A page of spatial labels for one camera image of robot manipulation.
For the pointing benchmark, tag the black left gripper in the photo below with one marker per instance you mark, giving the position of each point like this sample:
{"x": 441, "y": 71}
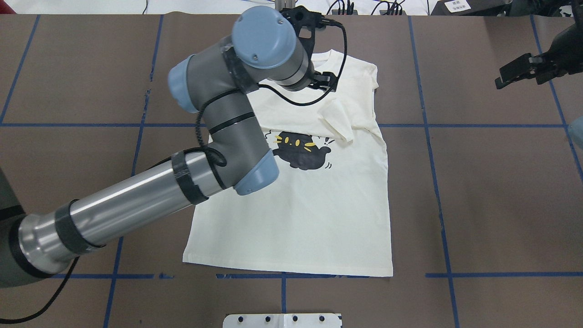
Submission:
{"x": 322, "y": 80}

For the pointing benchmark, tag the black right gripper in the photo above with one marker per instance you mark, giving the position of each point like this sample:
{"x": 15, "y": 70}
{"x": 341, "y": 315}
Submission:
{"x": 566, "y": 55}

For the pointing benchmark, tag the cream long-sleeve cat shirt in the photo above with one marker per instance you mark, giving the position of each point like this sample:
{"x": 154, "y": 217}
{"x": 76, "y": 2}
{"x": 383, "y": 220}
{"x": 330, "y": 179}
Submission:
{"x": 328, "y": 210}

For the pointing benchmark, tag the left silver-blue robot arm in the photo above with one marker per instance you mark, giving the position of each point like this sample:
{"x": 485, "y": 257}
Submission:
{"x": 110, "y": 122}

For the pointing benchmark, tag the black labelled box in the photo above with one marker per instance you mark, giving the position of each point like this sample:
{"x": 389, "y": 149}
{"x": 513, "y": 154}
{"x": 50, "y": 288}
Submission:
{"x": 470, "y": 7}

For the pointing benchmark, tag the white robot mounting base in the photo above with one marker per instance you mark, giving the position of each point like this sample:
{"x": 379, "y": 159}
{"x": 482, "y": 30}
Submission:
{"x": 283, "y": 320}

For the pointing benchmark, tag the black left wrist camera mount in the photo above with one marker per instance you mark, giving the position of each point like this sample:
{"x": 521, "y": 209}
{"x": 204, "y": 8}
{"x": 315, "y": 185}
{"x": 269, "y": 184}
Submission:
{"x": 305, "y": 23}

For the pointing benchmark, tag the aluminium frame post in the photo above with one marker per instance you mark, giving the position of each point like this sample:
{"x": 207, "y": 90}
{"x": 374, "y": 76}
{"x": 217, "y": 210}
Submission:
{"x": 284, "y": 4}

